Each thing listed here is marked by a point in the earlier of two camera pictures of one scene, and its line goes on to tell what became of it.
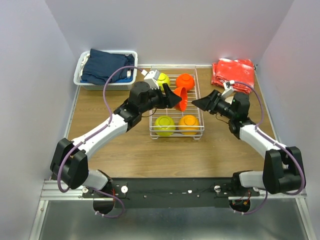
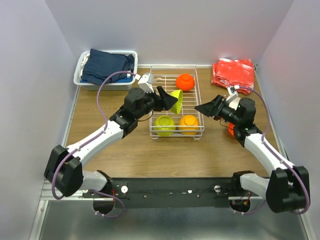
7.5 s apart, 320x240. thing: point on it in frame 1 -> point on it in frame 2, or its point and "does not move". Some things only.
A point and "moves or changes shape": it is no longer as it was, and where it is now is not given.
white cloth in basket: [83, 62] does not move
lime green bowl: [163, 78] -> [176, 108]
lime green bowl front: [164, 126] does not move
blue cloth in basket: [126, 80] does not move
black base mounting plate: [173, 192] does not move
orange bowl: [182, 92] moves or changes shape
